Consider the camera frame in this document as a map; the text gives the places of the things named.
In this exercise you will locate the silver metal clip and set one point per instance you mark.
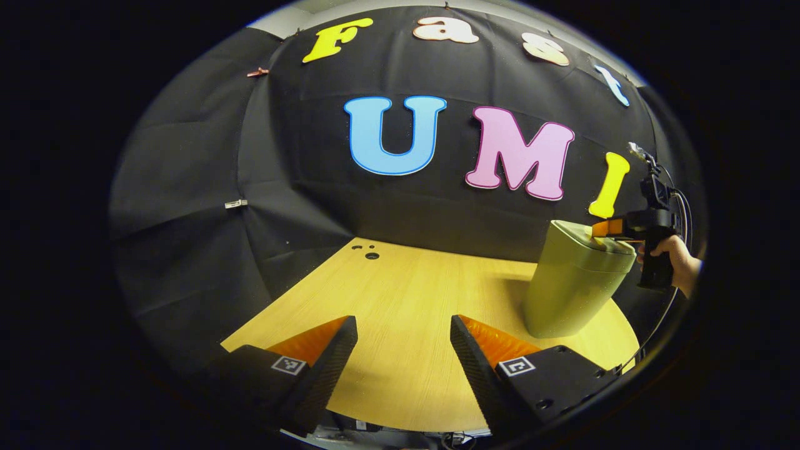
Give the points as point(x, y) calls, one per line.
point(236, 204)

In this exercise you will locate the wooden desktop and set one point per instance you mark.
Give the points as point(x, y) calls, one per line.
point(406, 312)

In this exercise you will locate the copper metal clip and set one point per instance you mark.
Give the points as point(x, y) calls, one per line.
point(257, 72)

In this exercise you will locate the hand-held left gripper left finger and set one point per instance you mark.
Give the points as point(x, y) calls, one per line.
point(325, 375)

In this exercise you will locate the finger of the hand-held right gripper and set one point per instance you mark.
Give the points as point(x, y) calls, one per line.
point(605, 228)

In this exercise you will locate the black backdrop cloth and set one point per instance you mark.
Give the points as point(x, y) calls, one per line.
point(325, 206)

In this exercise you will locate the green desktop garbage bin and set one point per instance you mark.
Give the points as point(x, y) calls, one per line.
point(569, 287)

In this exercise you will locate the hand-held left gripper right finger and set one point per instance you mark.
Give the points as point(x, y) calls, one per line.
point(480, 375)

